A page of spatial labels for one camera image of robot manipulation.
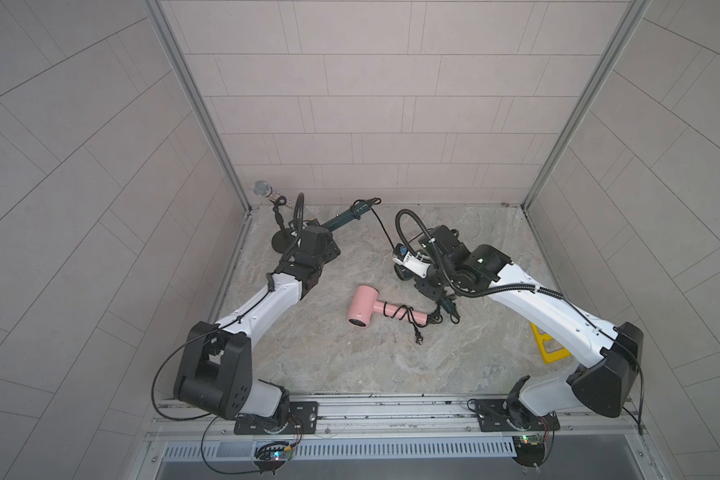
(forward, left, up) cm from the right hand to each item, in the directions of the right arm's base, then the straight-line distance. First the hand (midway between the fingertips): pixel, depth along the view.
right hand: (416, 277), depth 77 cm
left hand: (+16, +24, -2) cm, 29 cm away
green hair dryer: (+15, +17, +9) cm, 24 cm away
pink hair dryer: (+1, +14, -12) cm, 18 cm away
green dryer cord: (0, -11, -16) cm, 19 cm away
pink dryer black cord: (-4, -6, -17) cm, 19 cm away
